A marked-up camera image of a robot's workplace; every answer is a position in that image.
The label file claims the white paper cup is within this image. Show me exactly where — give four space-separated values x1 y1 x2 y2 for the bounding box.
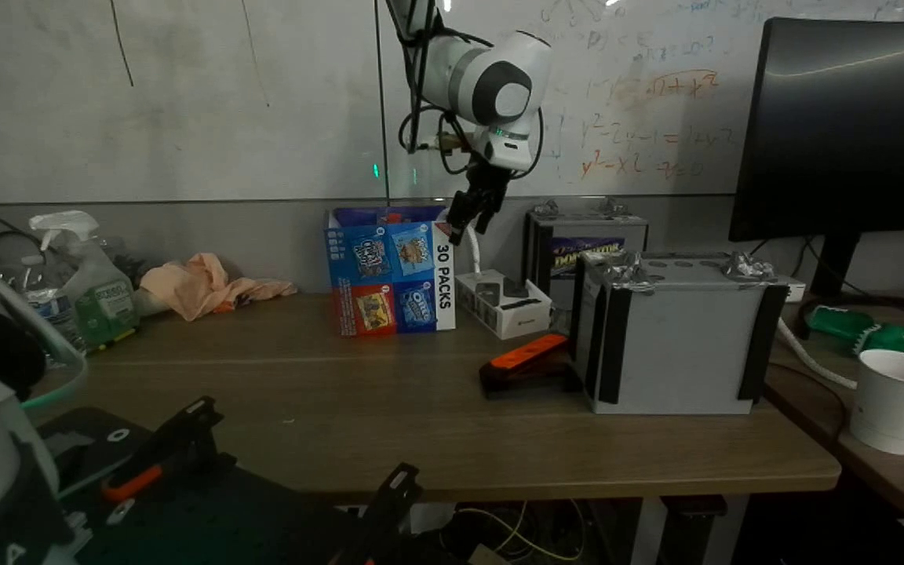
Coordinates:
849 346 904 458

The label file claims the blue snack carton box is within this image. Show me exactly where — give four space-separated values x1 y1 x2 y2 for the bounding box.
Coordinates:
322 199 463 339

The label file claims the gray box with black straps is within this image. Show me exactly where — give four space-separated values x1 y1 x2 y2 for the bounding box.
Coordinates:
570 250 792 416

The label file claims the clear plastic bag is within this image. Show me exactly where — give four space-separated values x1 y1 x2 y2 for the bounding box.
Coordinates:
25 208 144 355

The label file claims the orange and black hand tool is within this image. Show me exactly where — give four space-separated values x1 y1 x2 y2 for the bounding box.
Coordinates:
477 329 580 399

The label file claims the green plastic object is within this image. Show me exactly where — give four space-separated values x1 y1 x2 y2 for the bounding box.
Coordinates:
806 305 904 356

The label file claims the white plastic organizer tray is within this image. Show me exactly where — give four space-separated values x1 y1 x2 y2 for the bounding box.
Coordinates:
454 267 555 341

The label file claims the white desk leg frame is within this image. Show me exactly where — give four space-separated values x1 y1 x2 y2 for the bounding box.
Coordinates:
625 495 754 565

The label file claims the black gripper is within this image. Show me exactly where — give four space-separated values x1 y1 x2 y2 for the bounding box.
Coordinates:
439 153 519 249

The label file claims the gray box with printed label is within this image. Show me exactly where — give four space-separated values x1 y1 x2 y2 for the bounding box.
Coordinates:
521 199 654 308

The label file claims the black computer monitor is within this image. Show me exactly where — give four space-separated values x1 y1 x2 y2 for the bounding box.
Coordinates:
727 11 904 310

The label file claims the black clamp with orange handle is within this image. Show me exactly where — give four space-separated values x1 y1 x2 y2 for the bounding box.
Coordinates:
37 393 240 514

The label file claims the thick white cable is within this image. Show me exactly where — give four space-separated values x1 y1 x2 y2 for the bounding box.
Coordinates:
774 317 860 393

